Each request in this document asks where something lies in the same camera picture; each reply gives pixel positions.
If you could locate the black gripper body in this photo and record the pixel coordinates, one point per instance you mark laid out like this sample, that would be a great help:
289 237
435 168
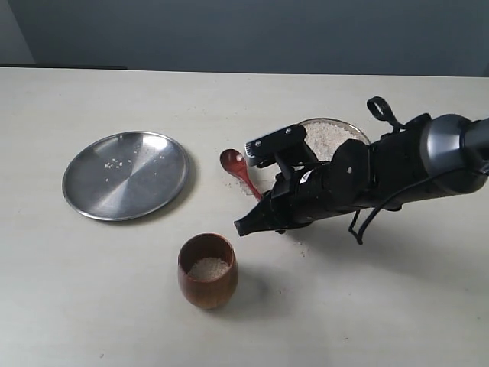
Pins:
321 191

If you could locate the clear tape patch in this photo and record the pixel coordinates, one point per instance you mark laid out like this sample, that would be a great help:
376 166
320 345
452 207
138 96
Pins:
247 190

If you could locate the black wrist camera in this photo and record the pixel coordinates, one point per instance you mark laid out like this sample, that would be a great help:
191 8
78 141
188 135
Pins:
285 147

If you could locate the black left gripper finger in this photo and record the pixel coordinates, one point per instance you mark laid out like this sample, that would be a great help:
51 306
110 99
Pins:
259 219

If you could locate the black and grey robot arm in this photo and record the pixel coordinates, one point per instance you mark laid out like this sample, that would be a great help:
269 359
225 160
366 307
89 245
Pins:
425 159

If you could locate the round steel plate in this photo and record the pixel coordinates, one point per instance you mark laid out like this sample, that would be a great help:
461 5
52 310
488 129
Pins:
126 176

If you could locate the brown wooden cup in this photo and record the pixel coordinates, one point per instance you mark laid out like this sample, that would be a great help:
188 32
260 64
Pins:
210 293

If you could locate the glass bowl of rice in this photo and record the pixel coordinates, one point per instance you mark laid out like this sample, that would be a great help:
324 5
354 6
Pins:
325 135

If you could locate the red wooden spoon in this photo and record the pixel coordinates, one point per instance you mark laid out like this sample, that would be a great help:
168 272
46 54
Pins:
234 163

